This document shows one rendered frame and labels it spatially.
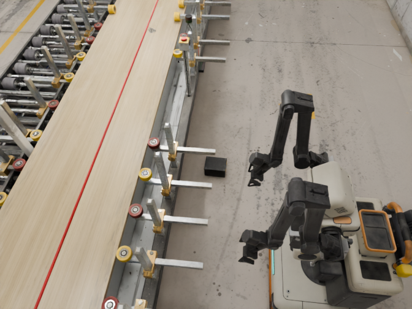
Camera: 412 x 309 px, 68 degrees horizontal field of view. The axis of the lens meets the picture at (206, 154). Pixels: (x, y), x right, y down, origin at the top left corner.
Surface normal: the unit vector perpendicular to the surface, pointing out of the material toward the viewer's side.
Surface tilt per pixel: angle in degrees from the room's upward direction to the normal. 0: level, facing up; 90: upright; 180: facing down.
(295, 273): 0
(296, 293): 0
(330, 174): 42
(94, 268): 0
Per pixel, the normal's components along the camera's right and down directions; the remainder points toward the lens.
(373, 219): -0.03, -0.59
